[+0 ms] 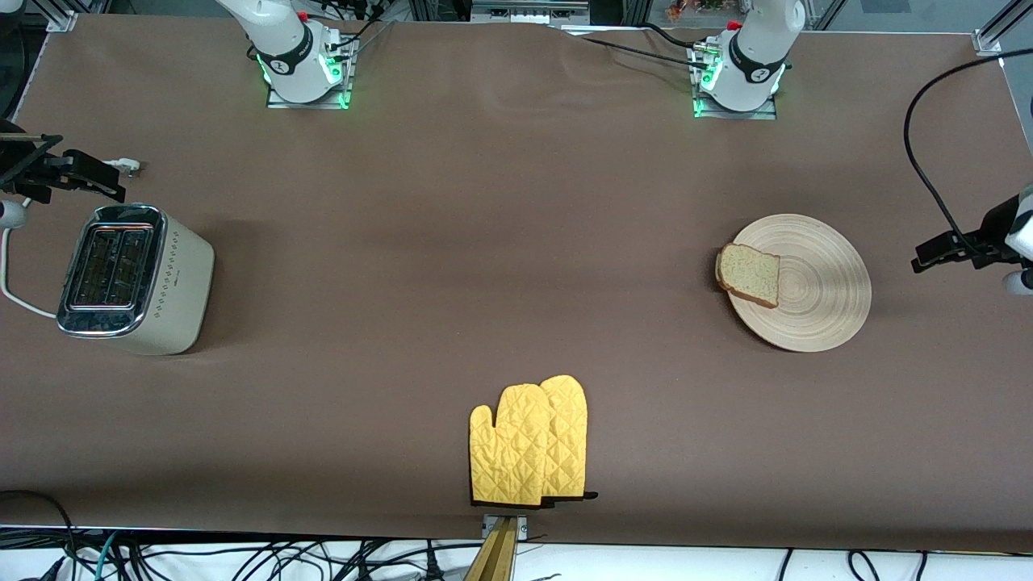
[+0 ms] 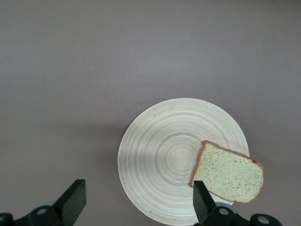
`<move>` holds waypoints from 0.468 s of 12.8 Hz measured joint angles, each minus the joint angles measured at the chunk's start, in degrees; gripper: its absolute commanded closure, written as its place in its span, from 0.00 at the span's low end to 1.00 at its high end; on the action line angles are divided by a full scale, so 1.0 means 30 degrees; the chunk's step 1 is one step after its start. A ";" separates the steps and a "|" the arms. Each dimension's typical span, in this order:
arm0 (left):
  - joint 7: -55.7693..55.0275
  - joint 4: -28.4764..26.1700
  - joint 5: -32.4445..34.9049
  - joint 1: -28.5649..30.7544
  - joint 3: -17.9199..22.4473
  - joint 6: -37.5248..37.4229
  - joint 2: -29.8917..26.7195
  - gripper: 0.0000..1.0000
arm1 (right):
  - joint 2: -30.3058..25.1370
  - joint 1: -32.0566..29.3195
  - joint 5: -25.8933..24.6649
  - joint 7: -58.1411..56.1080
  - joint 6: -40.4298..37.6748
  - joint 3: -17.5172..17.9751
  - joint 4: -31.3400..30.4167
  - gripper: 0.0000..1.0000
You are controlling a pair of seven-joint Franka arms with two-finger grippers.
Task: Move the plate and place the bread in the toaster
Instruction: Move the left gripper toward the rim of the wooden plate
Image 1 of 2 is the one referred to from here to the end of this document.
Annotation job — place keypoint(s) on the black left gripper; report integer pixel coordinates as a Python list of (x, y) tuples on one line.
[(992, 227)]

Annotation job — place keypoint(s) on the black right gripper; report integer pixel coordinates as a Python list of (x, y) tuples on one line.
[(23, 173)]

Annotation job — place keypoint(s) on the round light wooden plate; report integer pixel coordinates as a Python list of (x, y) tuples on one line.
[(815, 290)]

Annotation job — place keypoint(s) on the brown crust bread slice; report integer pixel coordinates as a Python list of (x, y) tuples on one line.
[(750, 274)]

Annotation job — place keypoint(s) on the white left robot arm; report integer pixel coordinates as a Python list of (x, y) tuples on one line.
[(754, 48)]

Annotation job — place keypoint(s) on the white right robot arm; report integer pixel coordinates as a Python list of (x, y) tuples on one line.
[(282, 48)]

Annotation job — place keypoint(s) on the cream and chrome toaster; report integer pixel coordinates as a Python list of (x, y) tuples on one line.
[(173, 282)]

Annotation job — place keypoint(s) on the yellow quilted oven mitt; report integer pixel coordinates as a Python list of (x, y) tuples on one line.
[(569, 436), (508, 452)]

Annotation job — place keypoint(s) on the grey equipment box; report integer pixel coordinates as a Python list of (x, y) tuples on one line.
[(524, 12)]

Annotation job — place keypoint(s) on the brass coloured metal bar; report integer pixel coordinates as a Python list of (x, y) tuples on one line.
[(494, 557)]

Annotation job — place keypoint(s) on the silver table corner bracket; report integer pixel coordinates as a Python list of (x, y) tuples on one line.
[(63, 20)]

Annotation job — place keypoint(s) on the aluminium table frame profile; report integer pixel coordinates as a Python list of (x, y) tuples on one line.
[(989, 40)]

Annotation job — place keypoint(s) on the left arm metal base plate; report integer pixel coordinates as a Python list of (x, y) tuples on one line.
[(750, 114)]

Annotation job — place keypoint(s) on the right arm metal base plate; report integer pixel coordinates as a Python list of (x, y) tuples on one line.
[(349, 89)]

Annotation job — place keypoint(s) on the small silver mounting bracket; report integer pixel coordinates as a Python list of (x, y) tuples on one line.
[(523, 526)]

